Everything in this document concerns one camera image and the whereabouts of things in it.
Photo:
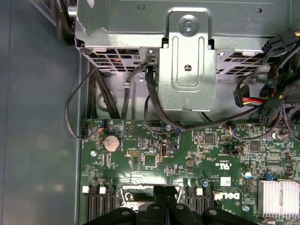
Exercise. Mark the green motherboard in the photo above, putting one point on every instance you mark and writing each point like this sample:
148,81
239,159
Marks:
211,164

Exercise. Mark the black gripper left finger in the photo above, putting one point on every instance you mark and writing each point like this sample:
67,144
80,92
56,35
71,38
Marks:
147,218

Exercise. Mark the black PC case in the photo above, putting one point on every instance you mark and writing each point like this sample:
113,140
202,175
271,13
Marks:
35,117

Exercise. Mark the black RAM slot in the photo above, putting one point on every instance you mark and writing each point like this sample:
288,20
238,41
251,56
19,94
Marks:
111,201
190,199
93,204
207,199

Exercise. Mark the silver heat sink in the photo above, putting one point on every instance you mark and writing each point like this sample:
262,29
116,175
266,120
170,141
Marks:
276,199

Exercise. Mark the black power connector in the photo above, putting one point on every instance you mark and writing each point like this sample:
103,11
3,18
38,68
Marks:
269,112
279,38

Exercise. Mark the silver coin cell battery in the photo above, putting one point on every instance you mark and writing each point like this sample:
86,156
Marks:
112,143

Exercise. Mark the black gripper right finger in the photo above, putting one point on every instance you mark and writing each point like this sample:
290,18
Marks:
182,218

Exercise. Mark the metal drive cage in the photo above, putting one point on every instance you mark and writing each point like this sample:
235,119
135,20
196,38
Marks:
187,89

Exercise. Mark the internal USB port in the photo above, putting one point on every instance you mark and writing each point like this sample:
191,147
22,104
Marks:
164,149

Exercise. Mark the metal socket cover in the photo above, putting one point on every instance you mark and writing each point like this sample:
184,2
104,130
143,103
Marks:
140,187

